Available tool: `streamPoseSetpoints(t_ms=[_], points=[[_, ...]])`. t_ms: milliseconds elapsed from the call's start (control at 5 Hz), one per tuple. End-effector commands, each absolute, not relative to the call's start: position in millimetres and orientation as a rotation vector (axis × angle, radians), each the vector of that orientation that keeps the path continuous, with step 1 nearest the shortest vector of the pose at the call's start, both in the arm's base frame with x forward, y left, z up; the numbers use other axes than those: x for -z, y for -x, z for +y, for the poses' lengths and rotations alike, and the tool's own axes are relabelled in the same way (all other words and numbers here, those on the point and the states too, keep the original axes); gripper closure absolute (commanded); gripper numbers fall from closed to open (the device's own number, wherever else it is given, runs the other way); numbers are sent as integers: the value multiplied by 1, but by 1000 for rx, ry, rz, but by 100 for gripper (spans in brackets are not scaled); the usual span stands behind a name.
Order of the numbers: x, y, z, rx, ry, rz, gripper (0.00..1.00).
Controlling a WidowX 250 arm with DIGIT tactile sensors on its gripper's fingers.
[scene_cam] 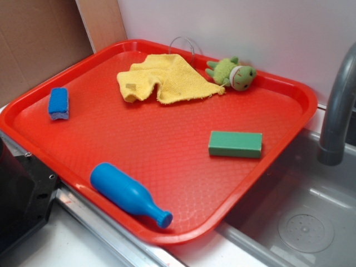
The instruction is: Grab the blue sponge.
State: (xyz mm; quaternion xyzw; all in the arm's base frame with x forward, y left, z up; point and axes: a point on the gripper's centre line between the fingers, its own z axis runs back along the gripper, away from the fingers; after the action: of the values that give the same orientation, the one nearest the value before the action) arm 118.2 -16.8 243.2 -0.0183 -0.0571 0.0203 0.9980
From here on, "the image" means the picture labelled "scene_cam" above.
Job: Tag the green rectangular block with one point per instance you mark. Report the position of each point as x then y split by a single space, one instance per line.
235 144

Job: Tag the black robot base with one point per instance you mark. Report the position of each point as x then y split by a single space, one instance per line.
28 188

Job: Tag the grey faucet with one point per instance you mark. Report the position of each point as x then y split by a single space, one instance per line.
338 127

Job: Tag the brown cardboard panel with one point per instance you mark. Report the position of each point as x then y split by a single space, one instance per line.
39 39

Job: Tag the grey plastic sink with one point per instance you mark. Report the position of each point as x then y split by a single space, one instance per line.
299 213

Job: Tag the blue sponge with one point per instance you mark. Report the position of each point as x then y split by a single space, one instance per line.
58 106

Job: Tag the blue plastic bottle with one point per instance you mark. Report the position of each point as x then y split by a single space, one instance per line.
127 193

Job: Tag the green plush frog toy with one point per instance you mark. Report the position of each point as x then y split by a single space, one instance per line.
228 72

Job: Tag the red plastic tray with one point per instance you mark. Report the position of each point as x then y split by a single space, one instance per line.
164 147

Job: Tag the yellow cloth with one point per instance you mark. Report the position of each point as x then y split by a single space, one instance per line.
172 78

